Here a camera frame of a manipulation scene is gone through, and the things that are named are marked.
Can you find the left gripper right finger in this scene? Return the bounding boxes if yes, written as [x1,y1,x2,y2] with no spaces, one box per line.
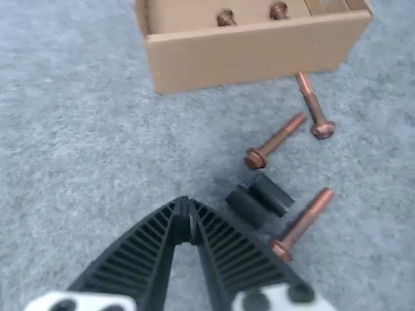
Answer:
[188,198,331,311]

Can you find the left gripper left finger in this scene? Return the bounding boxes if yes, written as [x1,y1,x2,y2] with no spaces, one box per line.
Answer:
[23,195,189,311]

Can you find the black sleeve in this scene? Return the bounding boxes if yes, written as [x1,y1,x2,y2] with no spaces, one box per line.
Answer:
[248,174,295,218]
[225,185,276,233]

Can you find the cardboard box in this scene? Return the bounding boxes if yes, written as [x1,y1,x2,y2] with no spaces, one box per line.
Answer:
[135,0,374,95]

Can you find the copper bolt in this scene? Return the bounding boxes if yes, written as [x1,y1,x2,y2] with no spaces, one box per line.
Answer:
[268,1,290,20]
[244,112,307,170]
[295,72,337,141]
[216,9,239,27]
[270,188,335,262]

